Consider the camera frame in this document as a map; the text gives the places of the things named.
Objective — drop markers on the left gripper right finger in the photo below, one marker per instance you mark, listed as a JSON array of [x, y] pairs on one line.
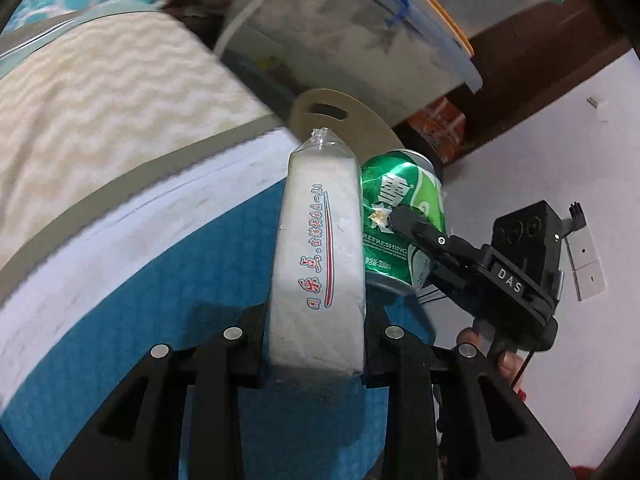
[[450, 415]]

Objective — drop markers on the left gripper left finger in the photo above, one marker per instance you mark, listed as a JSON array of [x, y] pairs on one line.
[[136, 432]]

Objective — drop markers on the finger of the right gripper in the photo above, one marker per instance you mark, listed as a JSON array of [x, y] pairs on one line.
[[420, 239]]

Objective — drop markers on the green drink can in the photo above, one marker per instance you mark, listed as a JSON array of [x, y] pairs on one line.
[[398, 180]]

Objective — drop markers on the white tissue pack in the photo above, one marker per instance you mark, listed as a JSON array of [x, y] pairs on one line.
[[317, 301]]

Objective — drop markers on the round trash bin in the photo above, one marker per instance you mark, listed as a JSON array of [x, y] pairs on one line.
[[357, 125]]

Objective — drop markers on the person's right hand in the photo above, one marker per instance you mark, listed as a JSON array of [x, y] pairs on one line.
[[509, 363]]

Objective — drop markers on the orange red shopping bag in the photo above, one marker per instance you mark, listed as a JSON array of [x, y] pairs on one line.
[[441, 125]]

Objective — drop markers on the bottom blue-lid storage box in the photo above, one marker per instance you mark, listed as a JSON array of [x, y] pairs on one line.
[[395, 56]]

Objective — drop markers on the patterned bed sheet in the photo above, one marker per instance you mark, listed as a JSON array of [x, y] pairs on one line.
[[140, 193]]

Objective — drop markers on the white wall socket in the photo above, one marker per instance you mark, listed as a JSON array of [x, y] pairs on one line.
[[584, 259]]

